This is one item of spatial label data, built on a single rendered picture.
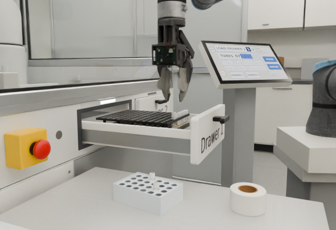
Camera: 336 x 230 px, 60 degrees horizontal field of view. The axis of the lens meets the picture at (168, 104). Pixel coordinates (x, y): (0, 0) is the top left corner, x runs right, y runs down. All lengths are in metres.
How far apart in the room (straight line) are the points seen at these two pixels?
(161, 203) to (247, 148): 1.32
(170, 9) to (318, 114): 0.57
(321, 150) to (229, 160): 1.01
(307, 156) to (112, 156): 0.58
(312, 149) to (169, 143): 0.39
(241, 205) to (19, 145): 0.44
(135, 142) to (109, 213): 0.21
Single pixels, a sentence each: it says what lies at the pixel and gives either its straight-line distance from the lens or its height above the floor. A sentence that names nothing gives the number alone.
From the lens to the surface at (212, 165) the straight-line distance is 2.64.
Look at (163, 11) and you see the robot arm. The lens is 0.76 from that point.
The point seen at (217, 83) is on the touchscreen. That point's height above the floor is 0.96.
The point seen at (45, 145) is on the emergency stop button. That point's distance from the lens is 0.65.
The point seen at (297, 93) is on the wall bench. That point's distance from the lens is 3.71.
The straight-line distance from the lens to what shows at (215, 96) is 2.51.
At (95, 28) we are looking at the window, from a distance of 0.92.
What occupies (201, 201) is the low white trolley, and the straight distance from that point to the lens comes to 0.65.
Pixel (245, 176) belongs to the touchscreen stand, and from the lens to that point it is 1.90.
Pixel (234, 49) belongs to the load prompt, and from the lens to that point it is 1.78.
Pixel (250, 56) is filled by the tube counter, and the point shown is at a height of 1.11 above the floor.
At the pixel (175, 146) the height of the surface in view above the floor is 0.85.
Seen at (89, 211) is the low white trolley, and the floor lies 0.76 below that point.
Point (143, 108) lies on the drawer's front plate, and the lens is 1.10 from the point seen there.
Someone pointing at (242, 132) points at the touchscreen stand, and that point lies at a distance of 1.80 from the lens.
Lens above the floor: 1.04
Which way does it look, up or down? 7 degrees down
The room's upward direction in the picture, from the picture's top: straight up
